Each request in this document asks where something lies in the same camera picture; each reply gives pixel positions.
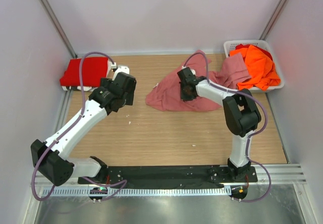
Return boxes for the folded red t shirt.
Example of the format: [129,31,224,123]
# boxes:
[60,57,110,87]

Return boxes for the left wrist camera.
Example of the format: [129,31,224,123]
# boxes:
[111,63,130,80]

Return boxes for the white slotted cable duct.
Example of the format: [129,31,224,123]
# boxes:
[50,186,231,197]

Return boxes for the pink t shirt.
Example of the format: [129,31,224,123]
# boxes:
[145,49,252,113]

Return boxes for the white plastic basket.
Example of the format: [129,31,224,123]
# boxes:
[224,40,285,92]

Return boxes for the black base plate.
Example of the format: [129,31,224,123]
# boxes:
[91,165,258,190]

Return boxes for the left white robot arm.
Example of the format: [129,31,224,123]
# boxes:
[31,66,136,186]

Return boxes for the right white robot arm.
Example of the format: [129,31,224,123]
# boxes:
[177,67,261,181]

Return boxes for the orange t shirt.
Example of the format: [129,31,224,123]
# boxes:
[229,44,281,91]

